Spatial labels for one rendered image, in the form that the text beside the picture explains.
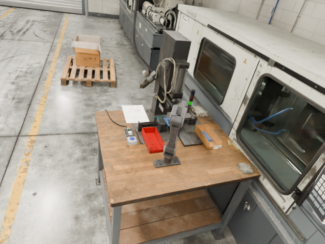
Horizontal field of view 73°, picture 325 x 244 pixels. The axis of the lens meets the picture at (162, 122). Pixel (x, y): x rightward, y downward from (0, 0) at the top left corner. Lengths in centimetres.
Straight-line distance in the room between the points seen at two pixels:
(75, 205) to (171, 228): 98
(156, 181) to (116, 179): 26
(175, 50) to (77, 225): 177
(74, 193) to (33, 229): 47
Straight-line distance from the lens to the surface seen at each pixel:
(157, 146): 174
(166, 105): 182
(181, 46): 170
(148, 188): 146
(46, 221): 246
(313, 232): 174
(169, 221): 217
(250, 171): 182
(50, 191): 266
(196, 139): 190
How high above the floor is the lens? 204
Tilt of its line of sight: 34 degrees down
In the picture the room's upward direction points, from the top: 11 degrees clockwise
